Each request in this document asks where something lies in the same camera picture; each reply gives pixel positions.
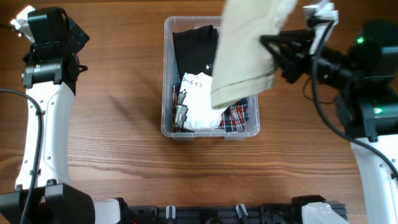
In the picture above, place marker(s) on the clear plastic storage bin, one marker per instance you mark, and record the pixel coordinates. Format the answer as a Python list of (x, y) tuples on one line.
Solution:
[(171, 77)]

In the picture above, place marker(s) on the cream cloth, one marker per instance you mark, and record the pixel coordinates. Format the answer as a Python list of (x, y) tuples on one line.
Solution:
[(243, 66)]

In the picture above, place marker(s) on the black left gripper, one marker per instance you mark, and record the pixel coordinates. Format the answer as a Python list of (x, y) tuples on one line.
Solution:
[(78, 37)]

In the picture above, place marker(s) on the white printed t-shirt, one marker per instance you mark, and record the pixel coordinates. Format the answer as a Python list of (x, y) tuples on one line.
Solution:
[(193, 110)]

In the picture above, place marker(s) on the red navy plaid shirt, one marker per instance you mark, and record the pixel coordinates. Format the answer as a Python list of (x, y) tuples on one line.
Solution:
[(232, 120)]

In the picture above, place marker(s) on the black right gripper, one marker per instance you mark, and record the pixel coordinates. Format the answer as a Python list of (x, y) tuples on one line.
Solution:
[(298, 53)]

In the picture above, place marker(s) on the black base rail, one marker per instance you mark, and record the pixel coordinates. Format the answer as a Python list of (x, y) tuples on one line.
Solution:
[(263, 214)]

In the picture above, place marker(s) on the black garment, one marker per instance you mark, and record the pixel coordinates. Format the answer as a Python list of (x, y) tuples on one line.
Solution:
[(195, 50)]

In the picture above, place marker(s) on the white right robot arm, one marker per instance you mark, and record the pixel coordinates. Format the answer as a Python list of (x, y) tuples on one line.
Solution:
[(366, 104)]

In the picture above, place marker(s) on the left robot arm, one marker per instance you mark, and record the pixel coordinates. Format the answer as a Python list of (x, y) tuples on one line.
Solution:
[(43, 189)]

